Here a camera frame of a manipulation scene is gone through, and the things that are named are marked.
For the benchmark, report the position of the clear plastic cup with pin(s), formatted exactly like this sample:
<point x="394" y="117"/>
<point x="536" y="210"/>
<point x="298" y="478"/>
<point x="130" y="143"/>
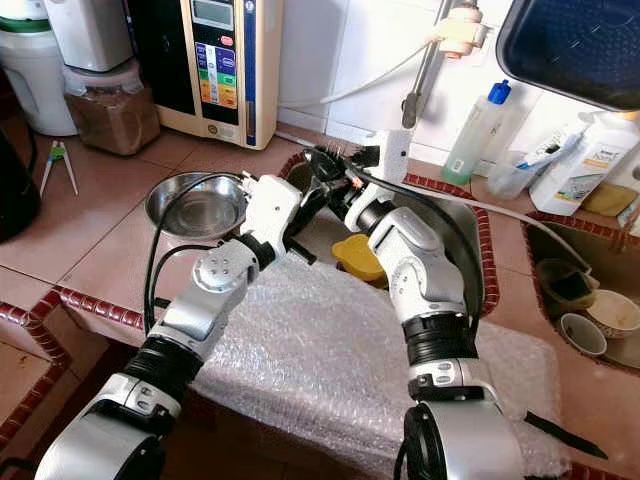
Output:
<point x="510" y="175"/>

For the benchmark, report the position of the steel faucet pipe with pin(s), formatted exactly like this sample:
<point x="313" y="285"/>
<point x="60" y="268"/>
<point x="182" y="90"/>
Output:
<point x="425" y="70"/>

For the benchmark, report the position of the dark blue tray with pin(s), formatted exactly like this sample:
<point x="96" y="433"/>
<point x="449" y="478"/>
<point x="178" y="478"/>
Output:
<point x="570" y="45"/>

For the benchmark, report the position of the yellow sponge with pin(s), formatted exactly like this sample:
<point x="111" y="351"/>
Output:
<point x="625" y="200"/>

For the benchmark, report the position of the white detergent bottle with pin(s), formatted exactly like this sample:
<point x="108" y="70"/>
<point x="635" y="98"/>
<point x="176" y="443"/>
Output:
<point x="580" y="165"/>

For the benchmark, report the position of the beige water ionizer appliance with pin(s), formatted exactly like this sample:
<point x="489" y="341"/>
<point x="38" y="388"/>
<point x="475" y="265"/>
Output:
<point x="220" y="90"/>

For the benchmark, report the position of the white ceramic cup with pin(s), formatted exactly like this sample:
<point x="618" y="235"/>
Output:
<point x="582" y="335"/>

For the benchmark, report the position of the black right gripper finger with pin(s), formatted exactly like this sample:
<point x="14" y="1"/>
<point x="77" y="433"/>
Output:
<point x="340" y="174"/>

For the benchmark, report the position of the black round brush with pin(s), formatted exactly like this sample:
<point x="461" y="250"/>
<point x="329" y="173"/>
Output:
<point x="318" y="165"/>

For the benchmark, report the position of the shallow steel bowl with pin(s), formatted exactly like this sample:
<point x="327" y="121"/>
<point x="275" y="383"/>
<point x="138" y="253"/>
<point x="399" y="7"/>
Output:
<point x="200" y="205"/>

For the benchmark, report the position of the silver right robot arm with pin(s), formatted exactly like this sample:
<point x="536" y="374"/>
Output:
<point x="420" y="260"/>

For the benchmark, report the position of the beige faucet diverter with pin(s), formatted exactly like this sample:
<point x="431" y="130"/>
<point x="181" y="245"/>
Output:
<point x="460" y="33"/>

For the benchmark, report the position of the white ceramic bowl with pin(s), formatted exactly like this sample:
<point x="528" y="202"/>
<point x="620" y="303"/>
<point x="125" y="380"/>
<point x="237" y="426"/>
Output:
<point x="615" y="312"/>

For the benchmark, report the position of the clear bubble wrap sheet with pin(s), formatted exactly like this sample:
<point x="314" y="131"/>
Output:
<point x="320" y="370"/>

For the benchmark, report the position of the white jar green lid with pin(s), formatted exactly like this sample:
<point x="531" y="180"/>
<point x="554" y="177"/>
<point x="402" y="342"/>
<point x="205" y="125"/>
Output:
<point x="35" y="85"/>

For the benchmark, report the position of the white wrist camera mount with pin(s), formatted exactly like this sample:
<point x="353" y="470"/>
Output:
<point x="390" y="155"/>
<point x="275" y="208"/>

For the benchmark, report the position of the clear bottle blue cap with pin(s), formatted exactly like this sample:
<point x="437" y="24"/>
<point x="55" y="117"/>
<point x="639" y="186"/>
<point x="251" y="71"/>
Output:
<point x="472" y="135"/>

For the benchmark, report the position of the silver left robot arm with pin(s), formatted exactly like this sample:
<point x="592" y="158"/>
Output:
<point x="210" y="290"/>

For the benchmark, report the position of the white labelled bottle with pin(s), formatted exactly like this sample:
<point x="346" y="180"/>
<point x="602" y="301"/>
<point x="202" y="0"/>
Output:
<point x="22" y="8"/>

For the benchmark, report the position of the blue white toothbrush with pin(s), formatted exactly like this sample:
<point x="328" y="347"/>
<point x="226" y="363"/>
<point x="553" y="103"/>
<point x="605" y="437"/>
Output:
<point x="545" y="153"/>

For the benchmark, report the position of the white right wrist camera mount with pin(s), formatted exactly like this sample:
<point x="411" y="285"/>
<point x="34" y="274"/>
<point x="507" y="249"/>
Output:
<point x="390" y="155"/>

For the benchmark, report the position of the green white small tongs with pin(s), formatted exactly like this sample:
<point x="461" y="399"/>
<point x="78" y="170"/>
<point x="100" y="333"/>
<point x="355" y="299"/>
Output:
<point x="57" y="152"/>

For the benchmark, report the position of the black kettle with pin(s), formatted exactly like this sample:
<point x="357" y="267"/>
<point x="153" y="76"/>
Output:
<point x="10" y="190"/>

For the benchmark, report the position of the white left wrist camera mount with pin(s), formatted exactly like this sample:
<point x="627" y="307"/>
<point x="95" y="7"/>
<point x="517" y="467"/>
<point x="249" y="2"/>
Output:
<point x="275" y="208"/>

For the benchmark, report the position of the olive plastic bowl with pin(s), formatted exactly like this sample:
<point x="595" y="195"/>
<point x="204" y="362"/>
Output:
<point x="565" y="285"/>

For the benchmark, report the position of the white plastic container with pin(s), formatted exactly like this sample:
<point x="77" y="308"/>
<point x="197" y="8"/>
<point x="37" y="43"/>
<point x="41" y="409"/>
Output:
<point x="90" y="35"/>

